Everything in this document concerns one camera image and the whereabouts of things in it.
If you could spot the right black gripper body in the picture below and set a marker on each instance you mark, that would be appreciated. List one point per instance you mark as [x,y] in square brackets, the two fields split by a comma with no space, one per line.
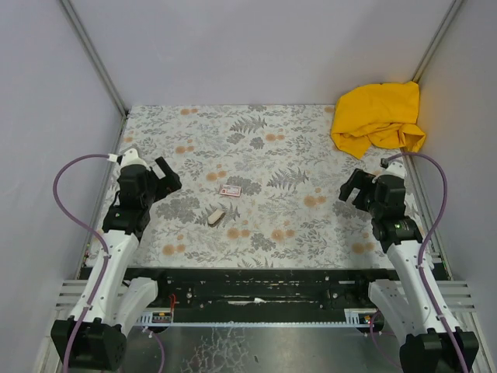
[358,190]

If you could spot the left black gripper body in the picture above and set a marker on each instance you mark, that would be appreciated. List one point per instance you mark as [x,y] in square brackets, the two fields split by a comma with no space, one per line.
[162,180]

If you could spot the red staple box sleeve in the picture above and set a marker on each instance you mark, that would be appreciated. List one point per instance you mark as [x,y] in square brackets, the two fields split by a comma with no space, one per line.
[230,190]

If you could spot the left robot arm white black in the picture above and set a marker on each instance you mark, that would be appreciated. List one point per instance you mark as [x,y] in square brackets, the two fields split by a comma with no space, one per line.
[94,335]

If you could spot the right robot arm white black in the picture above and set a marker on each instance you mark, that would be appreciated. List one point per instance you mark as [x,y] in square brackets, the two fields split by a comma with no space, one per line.
[430,337]

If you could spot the yellow cloth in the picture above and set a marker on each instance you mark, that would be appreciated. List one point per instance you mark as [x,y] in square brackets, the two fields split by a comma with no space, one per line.
[382,115]

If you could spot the floral patterned mat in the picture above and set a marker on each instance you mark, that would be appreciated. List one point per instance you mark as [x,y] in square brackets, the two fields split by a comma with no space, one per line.
[290,172]

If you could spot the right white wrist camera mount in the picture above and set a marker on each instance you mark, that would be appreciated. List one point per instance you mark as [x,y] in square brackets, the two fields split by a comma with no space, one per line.
[392,168]

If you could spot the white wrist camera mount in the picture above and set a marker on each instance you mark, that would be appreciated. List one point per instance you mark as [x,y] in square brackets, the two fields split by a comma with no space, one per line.
[392,168]
[128,158]

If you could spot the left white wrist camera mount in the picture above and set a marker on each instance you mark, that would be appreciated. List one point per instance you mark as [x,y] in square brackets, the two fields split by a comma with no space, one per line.
[128,158]

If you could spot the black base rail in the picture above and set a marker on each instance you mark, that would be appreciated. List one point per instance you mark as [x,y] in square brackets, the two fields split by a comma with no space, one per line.
[260,295]

